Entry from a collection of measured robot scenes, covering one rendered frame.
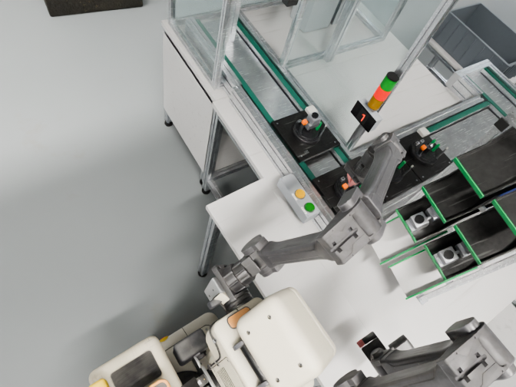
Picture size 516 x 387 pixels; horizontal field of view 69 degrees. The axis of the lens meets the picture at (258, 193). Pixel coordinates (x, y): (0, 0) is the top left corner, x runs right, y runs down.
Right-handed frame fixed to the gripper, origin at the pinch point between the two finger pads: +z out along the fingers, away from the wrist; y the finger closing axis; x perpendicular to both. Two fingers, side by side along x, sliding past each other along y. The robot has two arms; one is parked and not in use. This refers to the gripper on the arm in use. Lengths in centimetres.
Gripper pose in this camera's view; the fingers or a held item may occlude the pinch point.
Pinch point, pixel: (351, 184)
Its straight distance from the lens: 134.3
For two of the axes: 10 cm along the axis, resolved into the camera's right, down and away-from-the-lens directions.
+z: -1.8, 4.8, 8.6
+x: -8.4, 3.8, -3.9
